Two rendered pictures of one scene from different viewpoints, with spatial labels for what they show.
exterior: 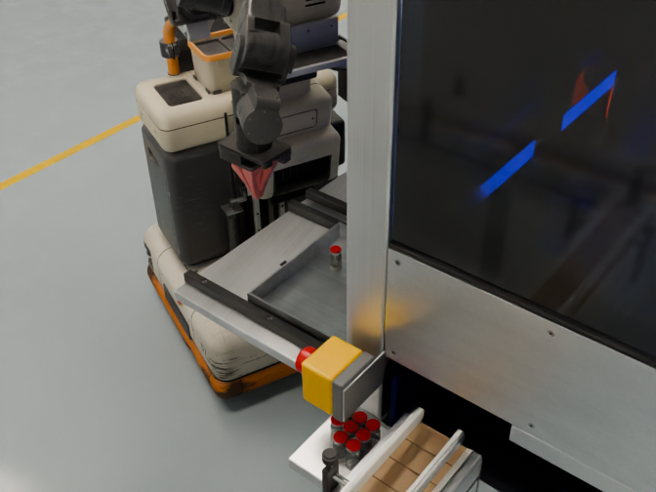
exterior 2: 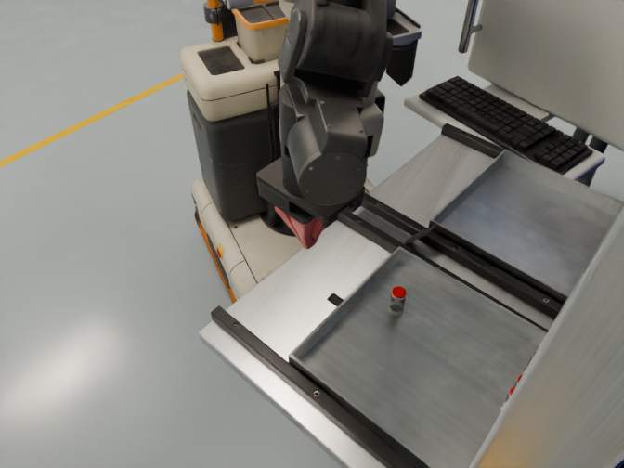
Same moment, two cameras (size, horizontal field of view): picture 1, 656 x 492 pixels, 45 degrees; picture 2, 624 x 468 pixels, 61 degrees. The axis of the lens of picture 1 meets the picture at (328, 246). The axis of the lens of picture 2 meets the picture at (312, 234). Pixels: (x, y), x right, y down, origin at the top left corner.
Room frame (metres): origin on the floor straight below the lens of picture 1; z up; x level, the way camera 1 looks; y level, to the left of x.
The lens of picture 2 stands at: (0.67, 0.09, 1.54)
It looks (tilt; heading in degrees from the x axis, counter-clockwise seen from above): 46 degrees down; 3
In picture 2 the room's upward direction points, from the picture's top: straight up
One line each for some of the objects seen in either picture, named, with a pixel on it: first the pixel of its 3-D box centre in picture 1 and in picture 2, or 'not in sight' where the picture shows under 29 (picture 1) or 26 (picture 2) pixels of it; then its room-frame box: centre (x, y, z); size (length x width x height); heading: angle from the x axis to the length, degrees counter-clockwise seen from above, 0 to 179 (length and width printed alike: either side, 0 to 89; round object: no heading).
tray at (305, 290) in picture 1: (372, 300); (448, 370); (1.03, -0.07, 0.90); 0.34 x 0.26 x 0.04; 52
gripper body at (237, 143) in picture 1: (253, 134); (309, 166); (1.09, 0.11, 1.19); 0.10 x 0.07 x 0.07; 50
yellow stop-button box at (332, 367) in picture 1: (336, 377); not in sight; (0.76, -0.01, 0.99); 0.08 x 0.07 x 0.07; 51
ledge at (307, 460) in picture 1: (353, 457); not in sight; (0.72, -0.03, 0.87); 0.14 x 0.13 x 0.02; 51
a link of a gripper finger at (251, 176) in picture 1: (251, 170); (302, 212); (1.10, 0.12, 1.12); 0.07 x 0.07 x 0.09; 50
